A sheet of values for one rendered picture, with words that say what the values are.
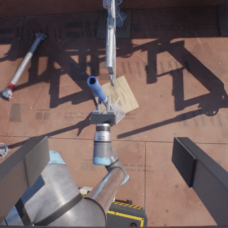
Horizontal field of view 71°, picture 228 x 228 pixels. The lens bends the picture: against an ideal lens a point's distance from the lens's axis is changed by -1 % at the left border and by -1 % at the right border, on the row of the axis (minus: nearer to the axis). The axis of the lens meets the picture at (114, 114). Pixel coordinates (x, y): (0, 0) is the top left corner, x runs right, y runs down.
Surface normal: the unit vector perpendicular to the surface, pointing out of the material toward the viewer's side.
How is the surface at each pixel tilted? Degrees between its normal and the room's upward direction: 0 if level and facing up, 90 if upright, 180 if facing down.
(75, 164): 0
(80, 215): 60
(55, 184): 45
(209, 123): 0
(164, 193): 0
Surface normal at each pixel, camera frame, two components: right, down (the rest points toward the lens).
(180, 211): -0.11, -0.16
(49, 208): 0.10, -0.29
